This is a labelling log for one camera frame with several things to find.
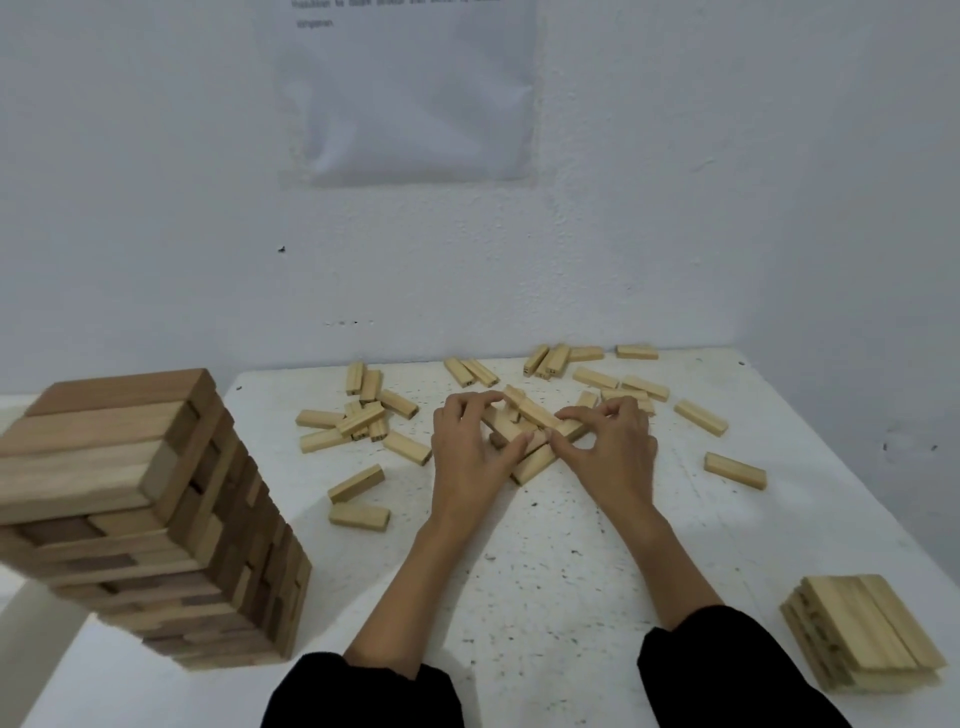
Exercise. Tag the small stack of light planks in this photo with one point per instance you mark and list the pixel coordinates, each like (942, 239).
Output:
(862, 626)

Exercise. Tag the person's right forearm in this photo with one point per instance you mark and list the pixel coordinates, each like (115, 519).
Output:
(660, 562)

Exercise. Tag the tall dark wooden tower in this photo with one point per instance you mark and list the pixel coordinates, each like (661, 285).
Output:
(135, 510)

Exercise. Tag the person's right thumb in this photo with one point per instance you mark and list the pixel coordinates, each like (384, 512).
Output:
(571, 447)

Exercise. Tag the person's left thumb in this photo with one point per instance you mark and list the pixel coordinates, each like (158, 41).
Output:
(516, 446)

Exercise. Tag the person's right hand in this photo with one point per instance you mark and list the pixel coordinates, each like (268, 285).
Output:
(619, 465)

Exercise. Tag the pile of scattered wooden pieces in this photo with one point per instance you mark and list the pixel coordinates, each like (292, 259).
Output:
(735, 471)

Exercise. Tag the black left sleeve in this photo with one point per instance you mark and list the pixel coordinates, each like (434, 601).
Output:
(360, 697)

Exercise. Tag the person's left hand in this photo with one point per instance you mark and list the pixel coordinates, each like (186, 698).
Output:
(469, 465)

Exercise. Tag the white paper sheet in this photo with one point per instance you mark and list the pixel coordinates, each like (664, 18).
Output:
(412, 97)

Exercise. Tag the person's left forearm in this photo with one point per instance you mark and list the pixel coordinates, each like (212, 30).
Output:
(427, 585)

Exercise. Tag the light wooden block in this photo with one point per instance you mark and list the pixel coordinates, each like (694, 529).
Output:
(541, 414)
(504, 426)

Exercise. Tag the black right sleeve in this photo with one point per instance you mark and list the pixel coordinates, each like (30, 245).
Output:
(735, 675)

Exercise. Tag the black sleeve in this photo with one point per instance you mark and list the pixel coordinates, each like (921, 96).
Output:
(360, 697)
(735, 675)

